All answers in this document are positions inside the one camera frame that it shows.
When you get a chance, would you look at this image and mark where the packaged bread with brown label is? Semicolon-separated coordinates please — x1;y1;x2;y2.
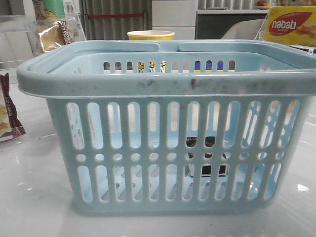
36;20;75;53

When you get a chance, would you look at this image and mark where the light blue plastic basket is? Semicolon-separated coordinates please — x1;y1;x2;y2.
17;40;316;215

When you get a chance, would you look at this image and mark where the colourful rubik's cube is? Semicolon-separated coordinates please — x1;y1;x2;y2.
194;60;224;73

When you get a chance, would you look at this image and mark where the yellow popcorn paper cup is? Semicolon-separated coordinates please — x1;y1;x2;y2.
127;30;175;40

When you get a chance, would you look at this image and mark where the white cabinet in background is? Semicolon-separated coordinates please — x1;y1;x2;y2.
152;0;198;40

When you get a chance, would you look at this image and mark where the white chair in background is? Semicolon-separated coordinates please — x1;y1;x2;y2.
221;19;265;40

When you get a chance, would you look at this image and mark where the brown snack packet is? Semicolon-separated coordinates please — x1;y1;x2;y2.
0;73;26;143

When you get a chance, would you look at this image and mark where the clear acrylic display shelf left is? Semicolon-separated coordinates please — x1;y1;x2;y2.
0;14;86;70

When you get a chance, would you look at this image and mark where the yellow nabati wafer box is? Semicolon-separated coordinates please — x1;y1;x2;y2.
264;5;316;47

